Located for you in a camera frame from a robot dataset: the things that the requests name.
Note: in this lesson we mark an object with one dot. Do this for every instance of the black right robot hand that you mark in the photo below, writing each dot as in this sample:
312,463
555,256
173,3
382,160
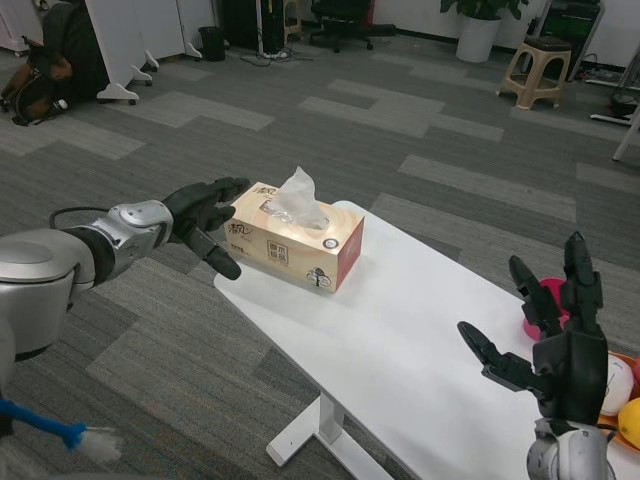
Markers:
575,375

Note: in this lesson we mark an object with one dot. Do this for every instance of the beige plastic stool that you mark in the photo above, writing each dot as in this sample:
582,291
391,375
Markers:
537,65

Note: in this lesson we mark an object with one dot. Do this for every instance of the white storage cabinet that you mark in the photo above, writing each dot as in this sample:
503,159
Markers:
20,22

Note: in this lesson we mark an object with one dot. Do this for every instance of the brown backpack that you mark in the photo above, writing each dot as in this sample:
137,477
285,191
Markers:
32,90

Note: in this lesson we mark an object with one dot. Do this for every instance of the black rack with green light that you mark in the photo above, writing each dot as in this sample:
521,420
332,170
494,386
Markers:
570,25

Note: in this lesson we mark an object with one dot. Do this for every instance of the yellow lemon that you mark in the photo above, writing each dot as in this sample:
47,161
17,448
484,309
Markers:
631,420

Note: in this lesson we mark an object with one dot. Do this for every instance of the black office chair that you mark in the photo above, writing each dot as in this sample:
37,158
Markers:
350,22

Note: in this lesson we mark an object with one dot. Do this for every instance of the black waste bin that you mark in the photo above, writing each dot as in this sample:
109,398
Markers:
212,45

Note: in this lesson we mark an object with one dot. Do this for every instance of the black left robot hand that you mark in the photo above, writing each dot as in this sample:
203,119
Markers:
195,210

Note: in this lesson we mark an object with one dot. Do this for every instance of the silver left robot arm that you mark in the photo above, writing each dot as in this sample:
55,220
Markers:
135,220

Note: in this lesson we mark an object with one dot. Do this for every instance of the black computer tower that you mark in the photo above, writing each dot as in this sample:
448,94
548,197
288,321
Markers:
240,20

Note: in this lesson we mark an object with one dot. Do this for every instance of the beige tissue box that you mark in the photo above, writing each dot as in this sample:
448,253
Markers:
280,250

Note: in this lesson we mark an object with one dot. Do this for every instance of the white power strip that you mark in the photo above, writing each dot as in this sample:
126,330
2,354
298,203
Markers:
274,54

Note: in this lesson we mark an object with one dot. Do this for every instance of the white table leg frame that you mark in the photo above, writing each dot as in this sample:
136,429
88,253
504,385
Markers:
327,415

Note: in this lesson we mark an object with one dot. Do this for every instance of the white plant pot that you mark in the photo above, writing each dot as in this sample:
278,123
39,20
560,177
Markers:
478,40

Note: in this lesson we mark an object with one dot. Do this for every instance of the white office desk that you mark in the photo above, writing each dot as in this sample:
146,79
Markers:
627,135

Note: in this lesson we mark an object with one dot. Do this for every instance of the person in dark clothes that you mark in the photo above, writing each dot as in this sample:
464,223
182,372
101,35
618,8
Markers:
75,45

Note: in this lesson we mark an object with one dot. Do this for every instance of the orange plate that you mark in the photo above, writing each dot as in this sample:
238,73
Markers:
627,445

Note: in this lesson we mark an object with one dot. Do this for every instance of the white computer mouse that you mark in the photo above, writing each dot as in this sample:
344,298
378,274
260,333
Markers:
617,385

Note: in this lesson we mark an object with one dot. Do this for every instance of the pink plastic cup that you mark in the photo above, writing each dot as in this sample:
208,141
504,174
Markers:
552,290

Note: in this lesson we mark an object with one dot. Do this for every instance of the white partition panel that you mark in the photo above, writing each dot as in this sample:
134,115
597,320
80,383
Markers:
130,35

